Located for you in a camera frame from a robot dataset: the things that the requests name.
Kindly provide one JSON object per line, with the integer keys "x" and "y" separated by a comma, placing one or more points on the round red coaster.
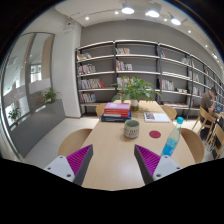
{"x": 155, "y": 134}

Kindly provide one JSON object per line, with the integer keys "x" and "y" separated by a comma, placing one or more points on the wooden chair under man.
{"x": 206, "y": 121}

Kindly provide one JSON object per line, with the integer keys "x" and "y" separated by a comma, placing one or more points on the right near wooden chair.
{"x": 194, "y": 143}

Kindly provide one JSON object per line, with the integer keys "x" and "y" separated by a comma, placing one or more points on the small plant by window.
{"x": 14, "y": 114}

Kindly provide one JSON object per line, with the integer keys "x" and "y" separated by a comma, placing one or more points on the ceiling spot lamp right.
{"x": 175, "y": 21}

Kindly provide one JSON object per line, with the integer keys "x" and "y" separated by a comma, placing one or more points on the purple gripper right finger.
{"x": 152, "y": 166}

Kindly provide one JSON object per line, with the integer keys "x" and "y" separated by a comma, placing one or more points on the red middle book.
{"x": 116, "y": 112}

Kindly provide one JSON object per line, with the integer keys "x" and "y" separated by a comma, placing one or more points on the large grey wall bookshelf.
{"x": 179, "y": 78}

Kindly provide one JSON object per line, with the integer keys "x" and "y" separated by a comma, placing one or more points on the left far wooden chair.
{"x": 100, "y": 109}

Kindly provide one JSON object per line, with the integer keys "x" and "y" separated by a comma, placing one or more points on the patterned ceramic cup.
{"x": 131, "y": 128}

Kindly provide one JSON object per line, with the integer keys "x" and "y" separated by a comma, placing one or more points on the open white magazine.
{"x": 156, "y": 117}

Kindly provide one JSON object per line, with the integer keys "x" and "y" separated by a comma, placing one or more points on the window ledge potted plant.
{"x": 49, "y": 96}

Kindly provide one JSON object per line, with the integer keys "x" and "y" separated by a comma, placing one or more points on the dark blue bottom book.
{"x": 115, "y": 118}

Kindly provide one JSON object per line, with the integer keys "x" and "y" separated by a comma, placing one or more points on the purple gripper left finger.
{"x": 73, "y": 167}

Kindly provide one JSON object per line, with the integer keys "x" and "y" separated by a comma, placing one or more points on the left near wooden chair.
{"x": 73, "y": 142}

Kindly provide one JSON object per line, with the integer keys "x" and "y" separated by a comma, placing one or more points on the seated man brown shirt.
{"x": 208, "y": 103}

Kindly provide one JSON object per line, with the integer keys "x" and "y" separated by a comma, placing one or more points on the pink top book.
{"x": 116, "y": 106}

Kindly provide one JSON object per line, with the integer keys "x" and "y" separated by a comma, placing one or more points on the ceiling spot lamp left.
{"x": 127, "y": 10}

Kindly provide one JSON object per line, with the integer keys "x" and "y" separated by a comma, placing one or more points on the ceiling spot lamp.
{"x": 127, "y": 10}
{"x": 175, "y": 21}
{"x": 154, "y": 13}

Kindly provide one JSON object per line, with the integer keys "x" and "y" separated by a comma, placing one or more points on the green potted plant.
{"x": 134, "y": 89}

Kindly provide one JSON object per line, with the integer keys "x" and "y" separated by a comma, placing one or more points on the ceiling spot lamp middle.
{"x": 154, "y": 13}

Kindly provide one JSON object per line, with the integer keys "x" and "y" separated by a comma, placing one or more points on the clear blue-capped water bottle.
{"x": 173, "y": 138}

